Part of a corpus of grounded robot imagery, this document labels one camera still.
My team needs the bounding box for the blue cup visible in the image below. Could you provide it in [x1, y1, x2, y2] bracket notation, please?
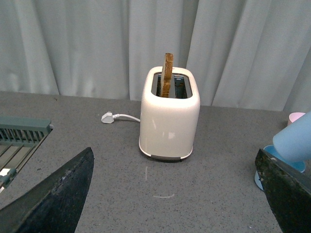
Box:
[254, 145, 306, 191]
[273, 113, 311, 162]

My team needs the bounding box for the grey window curtain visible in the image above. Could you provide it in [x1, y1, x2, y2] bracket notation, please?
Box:
[0, 0, 311, 112]

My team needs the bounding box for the white power cable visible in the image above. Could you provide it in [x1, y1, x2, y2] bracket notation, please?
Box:
[112, 114, 141, 122]

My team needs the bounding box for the cream white toaster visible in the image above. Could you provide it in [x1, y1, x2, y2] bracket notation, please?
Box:
[138, 67, 200, 160]

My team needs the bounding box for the green dish rack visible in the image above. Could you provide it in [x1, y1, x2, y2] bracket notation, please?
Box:
[0, 116, 53, 191]

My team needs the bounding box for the slice of brown toast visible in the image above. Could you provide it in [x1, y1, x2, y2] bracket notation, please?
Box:
[160, 53, 173, 98]

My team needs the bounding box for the pink bowl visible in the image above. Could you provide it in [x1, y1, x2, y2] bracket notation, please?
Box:
[287, 112, 305, 126]

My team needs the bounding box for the white power plug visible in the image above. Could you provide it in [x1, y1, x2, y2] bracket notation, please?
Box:
[101, 112, 114, 124]

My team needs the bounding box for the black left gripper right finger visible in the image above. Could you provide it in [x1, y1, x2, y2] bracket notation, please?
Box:
[255, 149, 311, 233]

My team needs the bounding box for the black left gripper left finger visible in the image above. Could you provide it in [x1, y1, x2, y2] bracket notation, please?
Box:
[0, 148, 94, 233]

